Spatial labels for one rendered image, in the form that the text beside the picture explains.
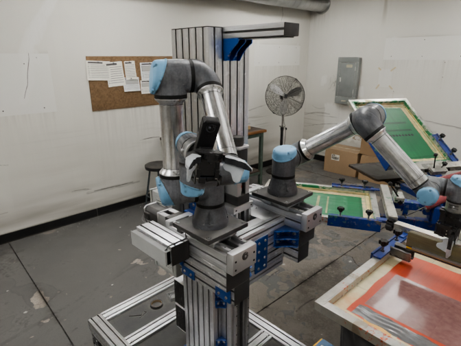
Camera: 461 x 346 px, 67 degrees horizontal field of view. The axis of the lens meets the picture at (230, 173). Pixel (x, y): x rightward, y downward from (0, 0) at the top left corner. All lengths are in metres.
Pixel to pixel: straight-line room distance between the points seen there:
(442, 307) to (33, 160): 3.89
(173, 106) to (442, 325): 1.28
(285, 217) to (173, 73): 0.92
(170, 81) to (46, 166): 3.31
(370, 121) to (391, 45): 4.80
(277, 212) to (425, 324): 0.76
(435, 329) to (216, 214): 0.92
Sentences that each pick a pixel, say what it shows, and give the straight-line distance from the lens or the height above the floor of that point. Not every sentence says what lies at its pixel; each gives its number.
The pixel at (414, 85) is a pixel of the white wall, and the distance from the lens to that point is 6.17.
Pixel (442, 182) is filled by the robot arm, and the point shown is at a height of 1.41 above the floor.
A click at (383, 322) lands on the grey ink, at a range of 1.55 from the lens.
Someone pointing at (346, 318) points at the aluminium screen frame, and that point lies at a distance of 1.47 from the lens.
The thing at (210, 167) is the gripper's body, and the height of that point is 1.65.
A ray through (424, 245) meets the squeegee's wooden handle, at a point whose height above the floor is 1.10.
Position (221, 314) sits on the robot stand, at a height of 0.61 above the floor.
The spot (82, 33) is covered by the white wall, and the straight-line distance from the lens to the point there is 4.45.
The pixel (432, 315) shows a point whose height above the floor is 0.96.
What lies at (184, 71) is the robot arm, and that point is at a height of 1.87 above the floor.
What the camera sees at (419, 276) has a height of 0.96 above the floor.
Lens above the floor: 1.91
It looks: 18 degrees down
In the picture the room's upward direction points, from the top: straight up
